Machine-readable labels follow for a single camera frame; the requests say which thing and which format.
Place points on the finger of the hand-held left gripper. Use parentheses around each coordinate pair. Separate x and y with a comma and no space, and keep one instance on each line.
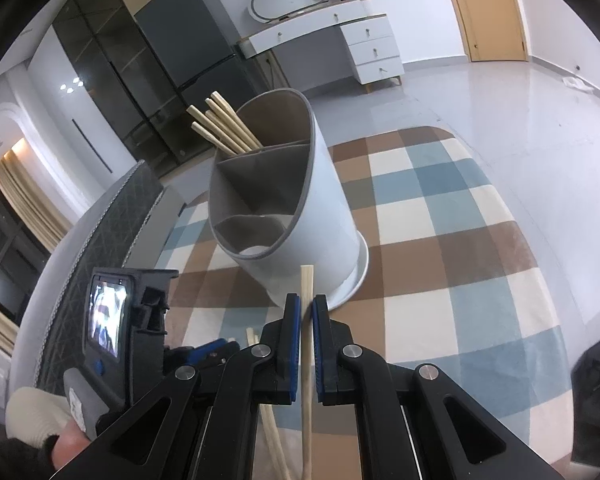
(212,349)

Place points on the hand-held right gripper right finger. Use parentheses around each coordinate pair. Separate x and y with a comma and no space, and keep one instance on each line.
(321,355)

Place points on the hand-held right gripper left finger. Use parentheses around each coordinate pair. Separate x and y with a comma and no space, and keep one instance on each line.
(292,350)

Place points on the pale wooden chopstick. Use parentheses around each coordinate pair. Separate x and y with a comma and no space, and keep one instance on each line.
(225,120)
(276,440)
(235,117)
(220,127)
(210,137)
(207,122)
(306,280)

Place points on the white utensil holder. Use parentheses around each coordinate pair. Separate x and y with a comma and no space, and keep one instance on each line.
(325,220)

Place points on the person's left hand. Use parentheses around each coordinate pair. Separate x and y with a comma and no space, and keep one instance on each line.
(35,415)

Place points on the grey quilted chair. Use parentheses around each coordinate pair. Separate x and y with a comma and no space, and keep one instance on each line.
(80,240)

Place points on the checkered tablecloth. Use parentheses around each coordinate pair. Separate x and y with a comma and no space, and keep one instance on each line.
(455,285)

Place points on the dark window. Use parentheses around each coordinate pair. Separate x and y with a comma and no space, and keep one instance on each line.
(0,270)

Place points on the beige curtain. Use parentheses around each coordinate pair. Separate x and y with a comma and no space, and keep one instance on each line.
(25,195)

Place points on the dark glass cabinet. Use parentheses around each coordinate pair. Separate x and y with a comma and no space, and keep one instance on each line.
(110,75)

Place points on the black bag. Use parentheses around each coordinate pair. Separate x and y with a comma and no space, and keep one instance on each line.
(597,395)

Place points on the dark grey refrigerator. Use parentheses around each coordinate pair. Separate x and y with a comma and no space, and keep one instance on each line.
(195,35)

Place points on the white drawer desk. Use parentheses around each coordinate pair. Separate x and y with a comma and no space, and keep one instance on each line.
(370,45)

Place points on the white object on floor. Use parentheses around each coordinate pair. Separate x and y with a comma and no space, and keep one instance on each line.
(577,84)

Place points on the wooden door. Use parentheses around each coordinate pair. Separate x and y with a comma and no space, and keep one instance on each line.
(485,10)

